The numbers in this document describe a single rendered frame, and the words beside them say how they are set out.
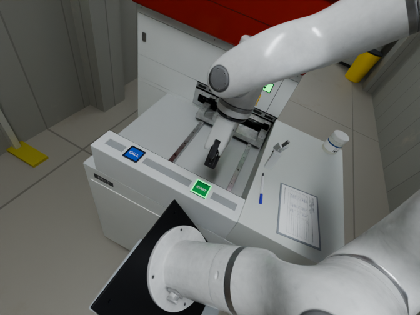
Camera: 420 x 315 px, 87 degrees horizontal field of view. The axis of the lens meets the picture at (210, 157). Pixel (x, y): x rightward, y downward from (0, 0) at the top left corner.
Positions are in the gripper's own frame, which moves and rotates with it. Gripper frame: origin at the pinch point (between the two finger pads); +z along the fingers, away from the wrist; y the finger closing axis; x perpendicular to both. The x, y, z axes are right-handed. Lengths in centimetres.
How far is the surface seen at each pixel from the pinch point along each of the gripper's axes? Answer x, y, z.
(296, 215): 32.6, -11.2, 12.7
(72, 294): -42, 12, 116
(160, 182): -12.7, 1.0, 16.6
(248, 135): 6, -51, 13
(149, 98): -58, -65, 26
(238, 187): 12.2, -25.6, 24.8
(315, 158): 37, -45, 6
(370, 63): 150, -464, -25
